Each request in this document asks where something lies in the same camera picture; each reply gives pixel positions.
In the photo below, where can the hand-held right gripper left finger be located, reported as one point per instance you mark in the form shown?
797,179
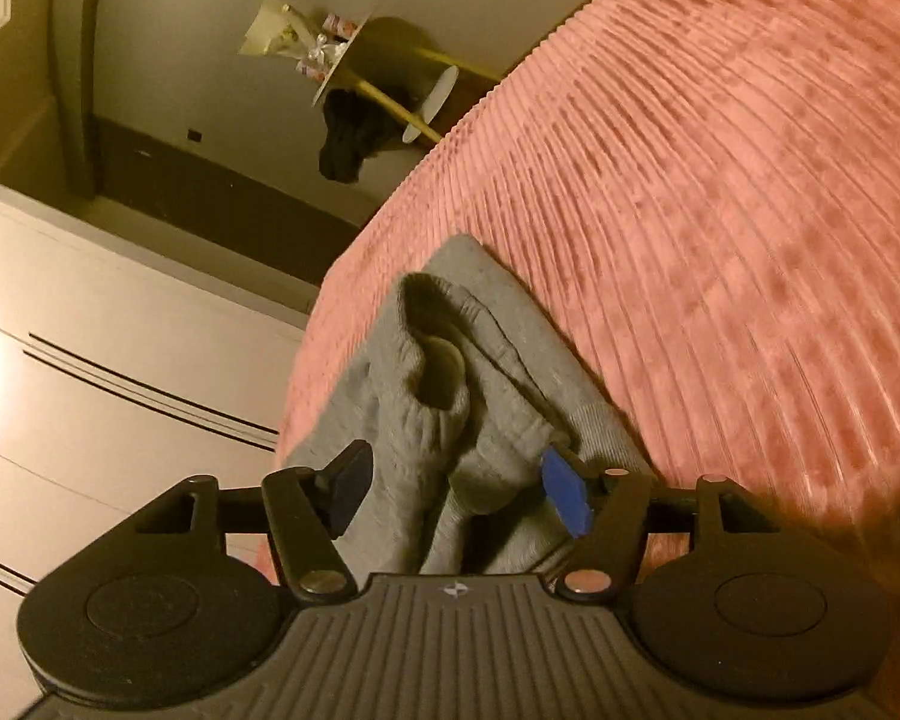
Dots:
349,493

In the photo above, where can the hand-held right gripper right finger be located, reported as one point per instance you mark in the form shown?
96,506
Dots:
566,495

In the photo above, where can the grey pants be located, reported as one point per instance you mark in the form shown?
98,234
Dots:
420,420

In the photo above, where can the pink ribbed blanket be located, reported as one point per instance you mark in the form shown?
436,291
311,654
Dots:
682,202

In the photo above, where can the white wardrobe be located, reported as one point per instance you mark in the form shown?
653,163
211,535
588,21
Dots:
82,300

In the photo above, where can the black cloth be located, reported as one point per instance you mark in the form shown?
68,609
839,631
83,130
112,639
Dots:
349,139

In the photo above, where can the small pink white bottle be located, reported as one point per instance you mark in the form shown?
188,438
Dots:
311,64
337,24

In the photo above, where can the round side table gold legs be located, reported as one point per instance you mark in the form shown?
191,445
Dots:
390,52

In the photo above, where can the white paper bag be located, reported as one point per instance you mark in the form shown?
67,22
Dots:
270,26

